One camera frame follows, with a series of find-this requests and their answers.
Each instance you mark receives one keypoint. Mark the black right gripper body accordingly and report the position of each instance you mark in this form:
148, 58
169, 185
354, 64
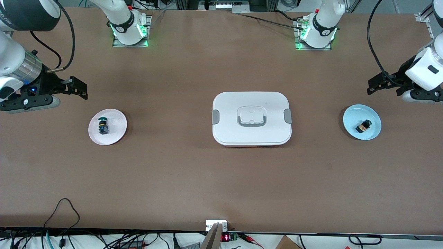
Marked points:
47, 85

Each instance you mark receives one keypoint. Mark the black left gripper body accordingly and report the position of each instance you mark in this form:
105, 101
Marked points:
398, 76

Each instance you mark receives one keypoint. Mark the orange push button switch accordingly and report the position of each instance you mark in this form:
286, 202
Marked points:
362, 127

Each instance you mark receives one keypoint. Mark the pink round plate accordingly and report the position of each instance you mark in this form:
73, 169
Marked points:
116, 133

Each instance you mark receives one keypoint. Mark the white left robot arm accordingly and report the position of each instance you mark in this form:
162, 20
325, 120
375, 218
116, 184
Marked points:
325, 20

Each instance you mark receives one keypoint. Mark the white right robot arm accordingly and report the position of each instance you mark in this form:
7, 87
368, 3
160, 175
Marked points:
121, 20

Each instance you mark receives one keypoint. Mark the white lidded lunch box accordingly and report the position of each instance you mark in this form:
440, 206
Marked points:
251, 133

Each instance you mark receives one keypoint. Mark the light blue round plate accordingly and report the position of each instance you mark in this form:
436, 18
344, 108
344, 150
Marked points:
361, 112

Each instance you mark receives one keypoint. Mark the aluminium table edge profile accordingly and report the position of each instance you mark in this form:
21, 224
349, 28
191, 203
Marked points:
420, 16

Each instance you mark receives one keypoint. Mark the white lit device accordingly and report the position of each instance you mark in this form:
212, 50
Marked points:
230, 5

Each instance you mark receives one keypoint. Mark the brown cardboard piece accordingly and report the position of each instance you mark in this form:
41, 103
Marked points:
287, 243

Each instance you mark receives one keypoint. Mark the red digit display module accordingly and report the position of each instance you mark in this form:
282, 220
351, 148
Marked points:
225, 237

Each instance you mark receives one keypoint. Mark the green push button switch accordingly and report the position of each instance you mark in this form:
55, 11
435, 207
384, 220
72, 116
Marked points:
103, 128

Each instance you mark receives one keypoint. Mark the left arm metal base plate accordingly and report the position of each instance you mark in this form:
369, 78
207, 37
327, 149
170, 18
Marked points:
296, 34

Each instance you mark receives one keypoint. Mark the aluminium frame structure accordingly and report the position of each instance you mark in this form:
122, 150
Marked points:
187, 5

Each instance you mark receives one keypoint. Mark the white metal bracket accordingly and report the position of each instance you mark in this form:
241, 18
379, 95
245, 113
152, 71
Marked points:
211, 224

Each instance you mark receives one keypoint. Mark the grey aluminium post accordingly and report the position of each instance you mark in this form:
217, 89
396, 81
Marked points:
211, 240

